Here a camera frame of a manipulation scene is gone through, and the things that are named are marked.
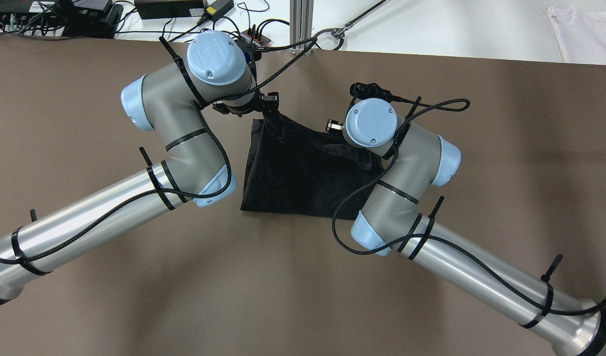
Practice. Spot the black graphic t-shirt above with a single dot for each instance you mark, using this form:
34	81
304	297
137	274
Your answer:
292	169

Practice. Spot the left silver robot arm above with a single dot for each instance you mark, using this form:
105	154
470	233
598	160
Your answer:
63	136

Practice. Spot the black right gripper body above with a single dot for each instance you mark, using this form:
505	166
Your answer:
334	126

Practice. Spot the aluminium frame cage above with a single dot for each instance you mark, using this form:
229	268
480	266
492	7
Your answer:
300	20

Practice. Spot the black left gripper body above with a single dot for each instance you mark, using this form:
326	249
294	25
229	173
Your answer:
270	102

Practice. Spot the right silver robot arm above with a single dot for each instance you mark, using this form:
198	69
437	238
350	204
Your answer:
531	185

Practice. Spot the black power strip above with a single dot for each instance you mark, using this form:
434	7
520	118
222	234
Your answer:
252	35

